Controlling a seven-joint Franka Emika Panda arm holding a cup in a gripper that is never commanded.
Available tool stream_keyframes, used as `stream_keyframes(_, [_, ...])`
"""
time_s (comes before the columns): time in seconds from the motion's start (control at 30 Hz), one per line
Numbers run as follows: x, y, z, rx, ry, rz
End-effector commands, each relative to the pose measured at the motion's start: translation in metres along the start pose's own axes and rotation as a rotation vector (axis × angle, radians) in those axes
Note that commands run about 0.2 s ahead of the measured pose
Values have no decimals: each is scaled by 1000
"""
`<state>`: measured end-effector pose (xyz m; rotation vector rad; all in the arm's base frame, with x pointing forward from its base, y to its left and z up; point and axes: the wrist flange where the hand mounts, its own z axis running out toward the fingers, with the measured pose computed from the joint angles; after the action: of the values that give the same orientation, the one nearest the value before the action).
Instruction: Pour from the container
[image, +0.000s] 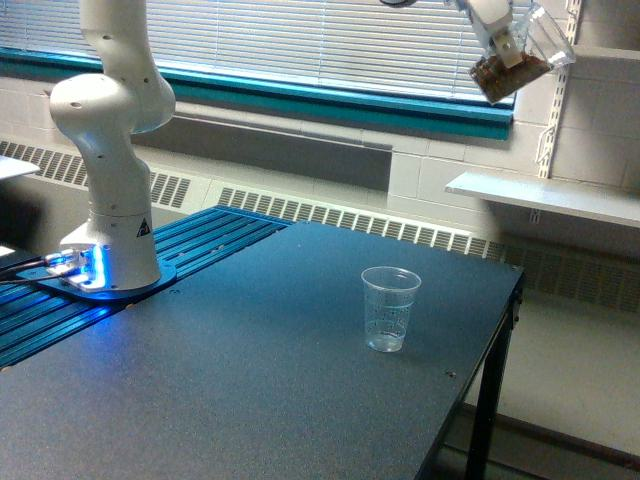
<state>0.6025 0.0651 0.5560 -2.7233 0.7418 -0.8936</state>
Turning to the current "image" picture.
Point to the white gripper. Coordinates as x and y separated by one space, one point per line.
491 21

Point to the clear cup with brown contents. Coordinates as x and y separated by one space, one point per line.
544 48

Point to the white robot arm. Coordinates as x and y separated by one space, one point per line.
114 250

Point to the white window blinds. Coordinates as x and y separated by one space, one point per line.
424 50

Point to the baseboard radiator grille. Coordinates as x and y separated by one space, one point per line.
580 277

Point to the empty clear plastic cup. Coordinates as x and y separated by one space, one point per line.
389 295

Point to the black table leg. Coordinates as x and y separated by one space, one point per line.
490 390

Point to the white desk corner left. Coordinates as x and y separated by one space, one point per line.
11 168

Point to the upper white wall shelf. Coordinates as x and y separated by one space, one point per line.
606 53

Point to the white wall shelf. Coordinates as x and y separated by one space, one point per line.
560 197
606 53

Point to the white shelf bracket rail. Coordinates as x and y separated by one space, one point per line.
547 139

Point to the lower white wall shelf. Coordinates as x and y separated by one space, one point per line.
560 197

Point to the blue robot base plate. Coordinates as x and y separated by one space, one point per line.
79 286

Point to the blue slotted aluminium rail plate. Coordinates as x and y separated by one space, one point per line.
34 318

